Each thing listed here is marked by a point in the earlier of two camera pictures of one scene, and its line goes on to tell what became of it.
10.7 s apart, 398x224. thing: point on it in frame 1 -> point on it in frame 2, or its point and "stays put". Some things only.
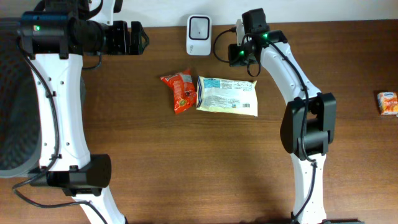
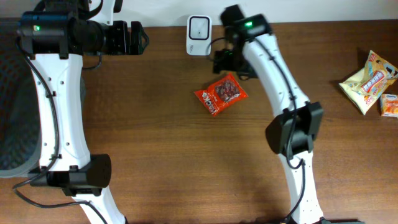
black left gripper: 125,37 stays put
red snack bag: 185,91 -> 221,94
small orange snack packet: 388,101 stays put
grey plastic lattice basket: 20,108 stays put
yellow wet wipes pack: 232,96 -> 363,86
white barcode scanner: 199,33 stays put
